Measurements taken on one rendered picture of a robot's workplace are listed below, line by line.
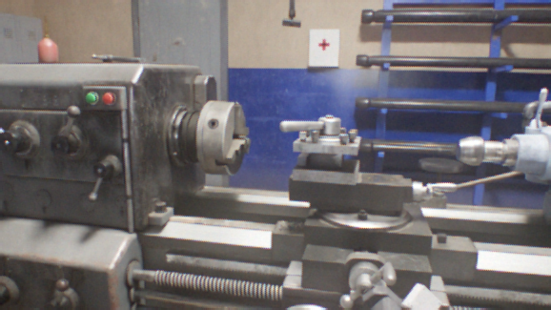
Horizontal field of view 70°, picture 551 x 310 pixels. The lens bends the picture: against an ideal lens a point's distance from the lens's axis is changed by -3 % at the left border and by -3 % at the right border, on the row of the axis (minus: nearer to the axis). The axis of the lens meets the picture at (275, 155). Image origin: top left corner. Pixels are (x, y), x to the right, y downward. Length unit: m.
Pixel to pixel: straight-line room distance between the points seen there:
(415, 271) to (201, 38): 3.93
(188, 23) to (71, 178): 3.50
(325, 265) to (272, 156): 3.55
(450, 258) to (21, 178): 1.31
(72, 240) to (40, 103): 0.43
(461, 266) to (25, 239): 1.27
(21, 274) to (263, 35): 3.53
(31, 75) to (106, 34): 3.81
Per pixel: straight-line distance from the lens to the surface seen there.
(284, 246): 1.16
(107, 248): 1.29
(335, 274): 1.02
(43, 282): 1.41
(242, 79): 4.49
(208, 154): 1.29
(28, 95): 1.43
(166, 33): 4.79
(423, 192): 1.13
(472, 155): 1.32
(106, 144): 1.27
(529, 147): 1.35
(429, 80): 4.34
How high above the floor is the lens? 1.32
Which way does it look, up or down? 12 degrees down
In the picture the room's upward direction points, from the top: 1 degrees clockwise
